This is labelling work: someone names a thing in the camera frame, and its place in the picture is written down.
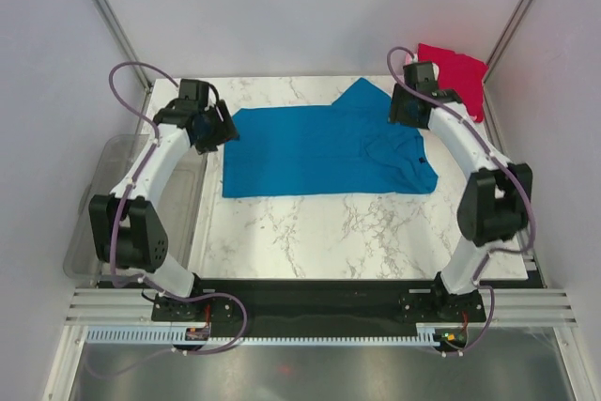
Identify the blue t shirt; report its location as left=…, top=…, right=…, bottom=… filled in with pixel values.
left=222, top=78, right=438, bottom=198

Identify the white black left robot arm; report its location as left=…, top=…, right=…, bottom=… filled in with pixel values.
left=88, top=79, right=239, bottom=319

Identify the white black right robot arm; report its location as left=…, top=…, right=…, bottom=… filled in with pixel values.
left=389, top=60, right=532, bottom=322

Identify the folded crimson t shirt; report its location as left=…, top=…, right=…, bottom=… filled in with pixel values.
left=417, top=43, right=488, bottom=123

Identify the clear plastic bin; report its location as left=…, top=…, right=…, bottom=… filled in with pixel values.
left=63, top=133, right=208, bottom=279

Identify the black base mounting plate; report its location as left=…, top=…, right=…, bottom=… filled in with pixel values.
left=151, top=279, right=486, bottom=334

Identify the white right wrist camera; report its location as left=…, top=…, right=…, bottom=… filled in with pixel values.
left=424, top=61, right=440, bottom=86

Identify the aluminium left frame post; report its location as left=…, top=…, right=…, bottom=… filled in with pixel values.
left=65, top=0, right=155, bottom=92

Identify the aluminium frame post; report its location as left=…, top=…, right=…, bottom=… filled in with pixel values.
left=65, top=0, right=155, bottom=92
left=484, top=0, right=536, bottom=84

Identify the aluminium right frame post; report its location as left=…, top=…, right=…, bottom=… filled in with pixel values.
left=484, top=0, right=536, bottom=84

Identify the white slotted cable duct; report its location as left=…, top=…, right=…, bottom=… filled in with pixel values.
left=85, top=323, right=476, bottom=350

